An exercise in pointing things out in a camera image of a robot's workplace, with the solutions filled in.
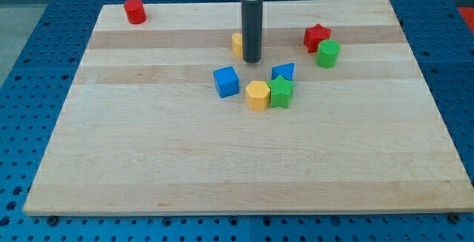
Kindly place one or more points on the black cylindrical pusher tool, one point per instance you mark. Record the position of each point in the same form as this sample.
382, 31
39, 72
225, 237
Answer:
251, 27

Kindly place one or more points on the yellow heart block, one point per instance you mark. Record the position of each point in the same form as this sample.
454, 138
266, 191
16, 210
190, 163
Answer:
237, 47

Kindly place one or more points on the wooden board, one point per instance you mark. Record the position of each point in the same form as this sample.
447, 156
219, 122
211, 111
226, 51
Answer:
144, 132

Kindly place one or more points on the green cylinder block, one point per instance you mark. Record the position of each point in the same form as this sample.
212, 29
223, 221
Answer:
327, 53

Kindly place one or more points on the blue triangle block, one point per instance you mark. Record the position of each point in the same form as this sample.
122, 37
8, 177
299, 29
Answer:
284, 70

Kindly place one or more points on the green star block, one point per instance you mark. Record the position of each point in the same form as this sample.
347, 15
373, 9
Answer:
281, 92

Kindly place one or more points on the blue cube block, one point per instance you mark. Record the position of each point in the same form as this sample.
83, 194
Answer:
226, 81

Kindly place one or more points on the red star block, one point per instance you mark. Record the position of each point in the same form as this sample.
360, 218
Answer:
313, 36

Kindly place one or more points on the yellow hexagon block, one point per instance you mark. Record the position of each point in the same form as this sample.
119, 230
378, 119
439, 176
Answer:
257, 95

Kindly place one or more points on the red cylinder block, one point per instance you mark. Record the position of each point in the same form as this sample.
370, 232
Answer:
135, 11

